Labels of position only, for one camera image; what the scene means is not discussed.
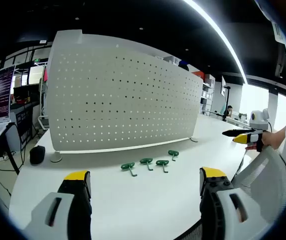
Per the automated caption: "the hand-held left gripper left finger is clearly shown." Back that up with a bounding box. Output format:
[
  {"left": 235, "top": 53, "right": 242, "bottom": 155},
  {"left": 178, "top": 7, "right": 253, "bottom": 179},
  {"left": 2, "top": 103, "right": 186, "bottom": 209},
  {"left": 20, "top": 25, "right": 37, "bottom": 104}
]
[{"left": 24, "top": 170, "right": 93, "bottom": 240}]

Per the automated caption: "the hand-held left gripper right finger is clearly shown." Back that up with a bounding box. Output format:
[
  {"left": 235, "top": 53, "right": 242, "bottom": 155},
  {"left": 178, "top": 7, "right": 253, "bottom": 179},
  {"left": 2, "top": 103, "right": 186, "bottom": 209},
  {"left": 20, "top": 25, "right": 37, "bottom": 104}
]
[{"left": 199, "top": 166, "right": 271, "bottom": 240}]

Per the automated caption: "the green hook assembly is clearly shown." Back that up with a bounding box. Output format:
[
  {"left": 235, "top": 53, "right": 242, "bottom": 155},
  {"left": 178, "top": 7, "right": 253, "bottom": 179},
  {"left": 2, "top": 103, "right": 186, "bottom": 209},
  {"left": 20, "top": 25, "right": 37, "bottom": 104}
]
[
  {"left": 121, "top": 161, "right": 138, "bottom": 177},
  {"left": 139, "top": 157, "right": 154, "bottom": 171},
  {"left": 168, "top": 149, "right": 180, "bottom": 162},
  {"left": 155, "top": 159, "right": 170, "bottom": 174}
]

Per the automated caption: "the white perforated mounting plate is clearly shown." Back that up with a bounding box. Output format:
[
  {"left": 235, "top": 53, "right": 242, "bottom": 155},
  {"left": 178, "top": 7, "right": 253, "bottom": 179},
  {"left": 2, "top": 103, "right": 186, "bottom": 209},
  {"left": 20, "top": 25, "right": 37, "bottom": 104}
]
[{"left": 44, "top": 41, "right": 204, "bottom": 163}]

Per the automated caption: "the person's right hand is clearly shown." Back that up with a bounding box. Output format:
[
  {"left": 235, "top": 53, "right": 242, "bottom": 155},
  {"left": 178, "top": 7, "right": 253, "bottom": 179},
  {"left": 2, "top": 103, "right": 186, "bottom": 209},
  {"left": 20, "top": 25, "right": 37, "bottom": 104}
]
[{"left": 244, "top": 130, "right": 280, "bottom": 152}]

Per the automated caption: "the black tripod with monitor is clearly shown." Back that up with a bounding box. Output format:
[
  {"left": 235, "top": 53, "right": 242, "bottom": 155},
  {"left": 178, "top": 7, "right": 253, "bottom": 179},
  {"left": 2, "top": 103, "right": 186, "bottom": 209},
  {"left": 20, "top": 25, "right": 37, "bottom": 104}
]
[{"left": 220, "top": 75, "right": 231, "bottom": 123}]

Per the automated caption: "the black laptop stand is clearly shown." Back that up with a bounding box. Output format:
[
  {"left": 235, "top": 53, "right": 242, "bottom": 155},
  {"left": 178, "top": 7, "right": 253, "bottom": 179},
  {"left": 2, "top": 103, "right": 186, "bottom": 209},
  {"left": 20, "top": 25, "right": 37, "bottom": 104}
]
[{"left": 0, "top": 122, "right": 21, "bottom": 176}]

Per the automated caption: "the white worn device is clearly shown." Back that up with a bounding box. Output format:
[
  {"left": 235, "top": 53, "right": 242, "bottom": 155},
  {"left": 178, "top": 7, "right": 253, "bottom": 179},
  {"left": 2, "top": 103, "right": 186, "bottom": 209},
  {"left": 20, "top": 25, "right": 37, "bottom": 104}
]
[{"left": 271, "top": 21, "right": 285, "bottom": 43}]

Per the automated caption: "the white ceiling light strip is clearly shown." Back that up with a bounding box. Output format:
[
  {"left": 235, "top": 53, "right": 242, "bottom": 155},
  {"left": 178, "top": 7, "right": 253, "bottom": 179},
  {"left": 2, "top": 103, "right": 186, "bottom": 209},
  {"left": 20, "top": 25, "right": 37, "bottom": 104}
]
[{"left": 182, "top": 0, "right": 248, "bottom": 85}]

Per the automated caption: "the black equipment rack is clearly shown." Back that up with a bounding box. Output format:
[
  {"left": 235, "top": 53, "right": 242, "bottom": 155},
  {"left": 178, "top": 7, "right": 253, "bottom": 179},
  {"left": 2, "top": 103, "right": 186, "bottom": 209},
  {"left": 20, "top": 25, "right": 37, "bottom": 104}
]
[{"left": 10, "top": 83, "right": 46, "bottom": 151}]

